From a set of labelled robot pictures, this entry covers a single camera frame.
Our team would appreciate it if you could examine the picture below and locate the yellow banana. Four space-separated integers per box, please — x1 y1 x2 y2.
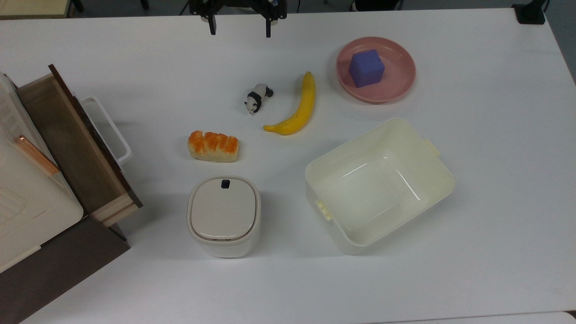
263 71 316 136

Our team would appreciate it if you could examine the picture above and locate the pink plate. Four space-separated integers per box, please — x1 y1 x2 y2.
336 36 416 104

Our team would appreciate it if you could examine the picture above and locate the white lidded trash can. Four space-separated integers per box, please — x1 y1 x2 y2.
187 175 262 258

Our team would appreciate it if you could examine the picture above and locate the white plastic appliance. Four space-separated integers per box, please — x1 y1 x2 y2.
0 73 85 274

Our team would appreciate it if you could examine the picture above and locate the brown wooden drawer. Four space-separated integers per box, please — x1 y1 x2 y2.
16 64 144 228

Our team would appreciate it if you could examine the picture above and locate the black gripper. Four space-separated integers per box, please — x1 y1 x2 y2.
189 0 288 38

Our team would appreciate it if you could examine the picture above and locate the orange topped bread loaf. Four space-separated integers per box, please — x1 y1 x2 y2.
187 130 239 163

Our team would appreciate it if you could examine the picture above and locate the light wooden table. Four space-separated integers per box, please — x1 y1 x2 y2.
0 0 72 20

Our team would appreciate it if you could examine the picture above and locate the cream plastic bin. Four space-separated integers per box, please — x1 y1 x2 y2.
305 118 456 255

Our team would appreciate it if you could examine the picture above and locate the copper appliance handle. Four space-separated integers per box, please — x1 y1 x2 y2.
14 135 60 176

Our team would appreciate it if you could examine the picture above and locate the black table clamp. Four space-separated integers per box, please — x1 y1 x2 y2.
512 0 548 25

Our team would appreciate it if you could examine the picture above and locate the white drawer handle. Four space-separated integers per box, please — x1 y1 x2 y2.
80 95 133 170

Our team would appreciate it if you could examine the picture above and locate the purple cube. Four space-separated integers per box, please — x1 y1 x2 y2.
349 49 386 88

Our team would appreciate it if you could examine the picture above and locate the black and white panda toy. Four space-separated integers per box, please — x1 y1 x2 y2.
244 83 274 115

